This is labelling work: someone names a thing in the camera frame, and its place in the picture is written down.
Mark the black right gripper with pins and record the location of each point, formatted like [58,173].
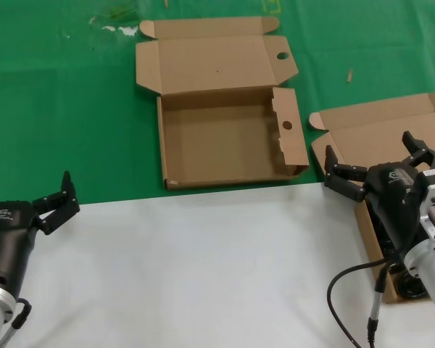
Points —
[393,195]

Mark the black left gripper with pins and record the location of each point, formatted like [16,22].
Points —
[7,239]

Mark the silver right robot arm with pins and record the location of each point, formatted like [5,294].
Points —
[431,272]

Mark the cardboard box with round holes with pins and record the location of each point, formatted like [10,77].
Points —
[217,145]

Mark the green table cloth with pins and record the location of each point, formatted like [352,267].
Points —
[58,108]

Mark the clear plastic wrap scrap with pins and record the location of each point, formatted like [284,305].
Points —
[128,30]

